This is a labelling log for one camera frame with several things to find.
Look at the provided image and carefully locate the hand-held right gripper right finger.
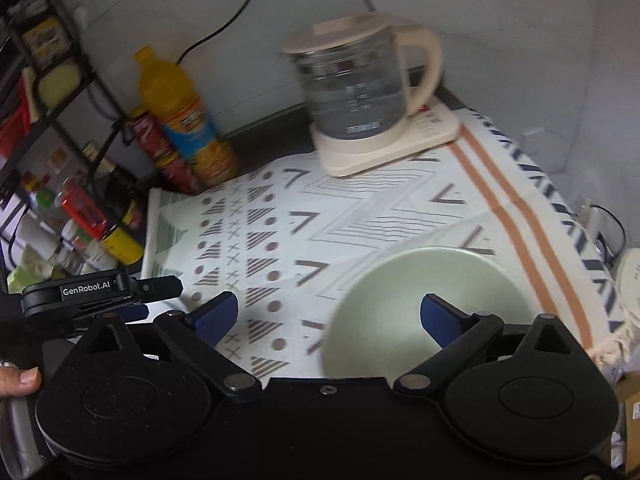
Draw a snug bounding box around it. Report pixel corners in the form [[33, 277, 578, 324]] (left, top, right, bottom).
[[394, 294, 586, 395]]

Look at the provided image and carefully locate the person's left hand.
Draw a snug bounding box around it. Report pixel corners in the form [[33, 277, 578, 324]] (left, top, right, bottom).
[[0, 366, 43, 401]]

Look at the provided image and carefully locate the small cream bowl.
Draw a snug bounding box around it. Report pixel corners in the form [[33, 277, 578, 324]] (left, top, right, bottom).
[[321, 246, 535, 380]]

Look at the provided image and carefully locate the glass kettle with cream handle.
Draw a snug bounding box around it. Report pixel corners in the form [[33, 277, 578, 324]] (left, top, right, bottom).
[[280, 12, 445, 143]]

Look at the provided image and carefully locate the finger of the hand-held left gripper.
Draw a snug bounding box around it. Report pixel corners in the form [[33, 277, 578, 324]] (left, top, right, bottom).
[[127, 274, 184, 303], [117, 302, 150, 324]]

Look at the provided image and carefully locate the white appliance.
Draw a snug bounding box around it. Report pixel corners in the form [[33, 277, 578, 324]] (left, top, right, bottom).
[[614, 247, 640, 323]]

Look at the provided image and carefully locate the black metal rack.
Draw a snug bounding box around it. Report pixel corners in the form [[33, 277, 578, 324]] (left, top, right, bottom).
[[0, 0, 151, 281]]

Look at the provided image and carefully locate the yellow sponge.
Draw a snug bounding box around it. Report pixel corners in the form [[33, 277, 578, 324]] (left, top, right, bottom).
[[36, 61, 82, 110]]

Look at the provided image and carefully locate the yellow-lidded jar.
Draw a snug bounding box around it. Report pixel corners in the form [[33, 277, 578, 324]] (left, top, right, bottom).
[[101, 225, 146, 266]]

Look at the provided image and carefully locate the red drink can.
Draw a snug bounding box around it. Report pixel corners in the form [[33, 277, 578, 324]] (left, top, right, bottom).
[[152, 152, 203, 196], [125, 106, 173, 161]]

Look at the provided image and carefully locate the thin black cable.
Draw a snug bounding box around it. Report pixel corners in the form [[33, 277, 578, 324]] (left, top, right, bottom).
[[582, 201, 628, 263]]

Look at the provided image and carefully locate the orange juice bottle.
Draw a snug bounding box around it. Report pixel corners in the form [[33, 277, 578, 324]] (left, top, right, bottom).
[[135, 46, 240, 188]]

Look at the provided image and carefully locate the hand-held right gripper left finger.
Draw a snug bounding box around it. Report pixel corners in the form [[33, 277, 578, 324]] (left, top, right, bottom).
[[75, 291, 262, 397]]

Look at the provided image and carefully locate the cardboard box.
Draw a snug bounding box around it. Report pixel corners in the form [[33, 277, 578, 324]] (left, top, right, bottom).
[[607, 372, 640, 466]]

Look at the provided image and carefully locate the cream kettle base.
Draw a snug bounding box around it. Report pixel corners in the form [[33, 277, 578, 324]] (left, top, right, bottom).
[[308, 95, 462, 178]]

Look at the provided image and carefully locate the patterned tablecloth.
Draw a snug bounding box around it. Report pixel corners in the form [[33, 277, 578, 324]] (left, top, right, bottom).
[[141, 107, 640, 380]]

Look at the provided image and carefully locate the red-capped bottle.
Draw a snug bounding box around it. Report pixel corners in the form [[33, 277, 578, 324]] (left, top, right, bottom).
[[61, 187, 108, 241]]

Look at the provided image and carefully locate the yellow label box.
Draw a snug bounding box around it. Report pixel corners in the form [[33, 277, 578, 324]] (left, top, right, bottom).
[[20, 16, 75, 70]]

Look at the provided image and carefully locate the dark sauce bottle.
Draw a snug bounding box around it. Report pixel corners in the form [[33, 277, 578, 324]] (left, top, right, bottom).
[[82, 141, 146, 233]]

